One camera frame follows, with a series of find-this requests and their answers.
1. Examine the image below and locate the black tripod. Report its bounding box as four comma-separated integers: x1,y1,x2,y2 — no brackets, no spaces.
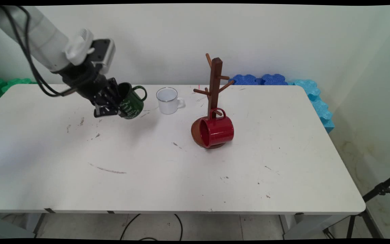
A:
323,169,390,240

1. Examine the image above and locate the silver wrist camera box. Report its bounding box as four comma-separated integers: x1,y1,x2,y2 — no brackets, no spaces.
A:
91,38,116,75

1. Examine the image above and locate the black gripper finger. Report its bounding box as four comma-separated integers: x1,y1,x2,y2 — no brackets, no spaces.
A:
108,78,121,103
93,93,128,119

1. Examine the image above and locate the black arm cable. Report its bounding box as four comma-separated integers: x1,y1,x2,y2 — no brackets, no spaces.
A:
0,5,78,98

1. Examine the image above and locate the dark blue foam tile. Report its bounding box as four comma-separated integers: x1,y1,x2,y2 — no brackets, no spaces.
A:
229,74,262,85
261,74,289,85

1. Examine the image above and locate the light blue foam tile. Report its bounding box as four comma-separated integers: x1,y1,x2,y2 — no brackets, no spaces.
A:
287,79,321,101
310,98,335,134

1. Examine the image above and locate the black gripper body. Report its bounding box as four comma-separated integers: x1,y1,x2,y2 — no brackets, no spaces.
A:
60,62,113,102

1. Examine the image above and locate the grey table leg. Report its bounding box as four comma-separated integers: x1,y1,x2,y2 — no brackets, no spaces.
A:
279,214,351,240
32,213,57,238

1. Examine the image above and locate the green enamel mug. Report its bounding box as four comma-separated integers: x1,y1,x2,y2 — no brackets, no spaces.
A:
117,82,148,120

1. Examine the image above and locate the red enamel mug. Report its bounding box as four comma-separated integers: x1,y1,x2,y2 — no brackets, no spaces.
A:
199,108,235,149

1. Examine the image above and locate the brown wooden mug tree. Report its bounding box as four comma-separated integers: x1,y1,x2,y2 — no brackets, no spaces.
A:
191,53,235,150

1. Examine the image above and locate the black floor cable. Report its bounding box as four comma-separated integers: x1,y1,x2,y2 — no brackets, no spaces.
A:
120,213,183,241

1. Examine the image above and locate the white enamel mug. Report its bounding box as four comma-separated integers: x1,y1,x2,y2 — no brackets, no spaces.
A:
156,87,186,115

